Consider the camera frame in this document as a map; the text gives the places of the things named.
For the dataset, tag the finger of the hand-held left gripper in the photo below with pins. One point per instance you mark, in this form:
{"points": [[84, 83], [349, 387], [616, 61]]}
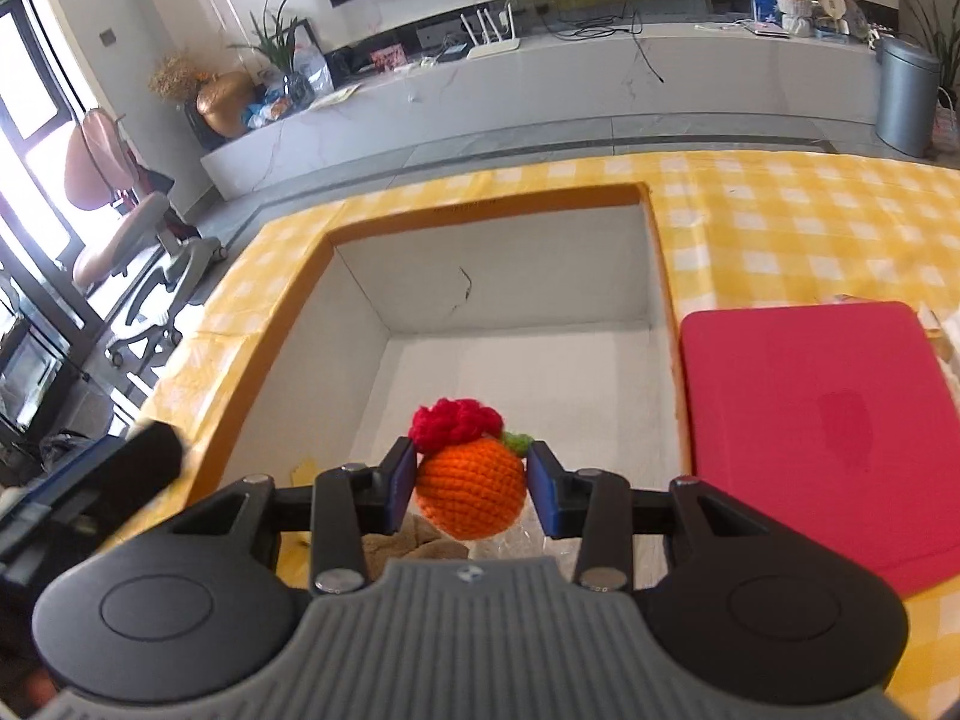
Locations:
{"points": [[127, 461]]}

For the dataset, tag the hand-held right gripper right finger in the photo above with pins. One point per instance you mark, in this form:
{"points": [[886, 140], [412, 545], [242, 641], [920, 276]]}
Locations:
{"points": [[544, 495]]}

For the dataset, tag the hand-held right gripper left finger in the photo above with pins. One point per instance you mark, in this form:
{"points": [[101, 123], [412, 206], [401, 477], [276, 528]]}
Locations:
{"points": [[397, 491]]}

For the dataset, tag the orange crochet fruit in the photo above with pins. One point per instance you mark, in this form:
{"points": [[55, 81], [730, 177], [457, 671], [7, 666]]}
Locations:
{"points": [[469, 491]]}

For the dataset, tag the orange cardboard box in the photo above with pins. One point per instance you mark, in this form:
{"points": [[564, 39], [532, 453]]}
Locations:
{"points": [[525, 360]]}

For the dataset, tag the beige knitted cloth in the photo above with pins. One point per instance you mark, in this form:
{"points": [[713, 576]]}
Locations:
{"points": [[405, 544]]}

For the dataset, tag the pink grey desk chair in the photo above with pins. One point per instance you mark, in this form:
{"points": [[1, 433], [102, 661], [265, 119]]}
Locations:
{"points": [[127, 240]]}

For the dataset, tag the red box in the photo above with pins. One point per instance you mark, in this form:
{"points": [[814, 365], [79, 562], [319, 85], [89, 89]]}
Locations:
{"points": [[810, 442]]}

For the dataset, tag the yellow checkered tablecloth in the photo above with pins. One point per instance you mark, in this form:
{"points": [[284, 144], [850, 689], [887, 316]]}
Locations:
{"points": [[787, 217]]}

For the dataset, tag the gold round vase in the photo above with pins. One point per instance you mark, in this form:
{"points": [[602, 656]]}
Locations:
{"points": [[225, 105]]}

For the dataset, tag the blue snack packets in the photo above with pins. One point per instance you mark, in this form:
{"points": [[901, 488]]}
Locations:
{"points": [[266, 109]]}

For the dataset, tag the dried flower bunch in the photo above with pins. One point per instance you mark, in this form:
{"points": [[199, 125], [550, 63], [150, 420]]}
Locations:
{"points": [[172, 76]]}

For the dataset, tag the white marble television cabinet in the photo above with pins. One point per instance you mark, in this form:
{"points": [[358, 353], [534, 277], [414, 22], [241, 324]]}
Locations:
{"points": [[525, 105]]}

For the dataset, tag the loose paper sheets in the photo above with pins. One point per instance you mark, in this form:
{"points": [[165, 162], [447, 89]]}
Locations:
{"points": [[334, 96]]}

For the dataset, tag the small pink photo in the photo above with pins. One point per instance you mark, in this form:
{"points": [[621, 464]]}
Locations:
{"points": [[388, 57]]}

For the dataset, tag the green plant in glass vase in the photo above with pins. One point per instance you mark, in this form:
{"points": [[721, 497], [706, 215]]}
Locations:
{"points": [[274, 41]]}

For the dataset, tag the white router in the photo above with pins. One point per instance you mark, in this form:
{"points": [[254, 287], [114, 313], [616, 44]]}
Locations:
{"points": [[491, 47]]}

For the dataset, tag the grey trash can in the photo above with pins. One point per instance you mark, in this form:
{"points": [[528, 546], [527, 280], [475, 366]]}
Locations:
{"points": [[906, 97]]}

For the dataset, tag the white gift bag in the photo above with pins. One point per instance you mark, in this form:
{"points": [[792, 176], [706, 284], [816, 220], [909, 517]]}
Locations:
{"points": [[949, 124]]}

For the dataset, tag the long-leaf floor plant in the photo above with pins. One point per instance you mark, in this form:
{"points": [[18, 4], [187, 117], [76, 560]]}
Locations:
{"points": [[934, 22]]}

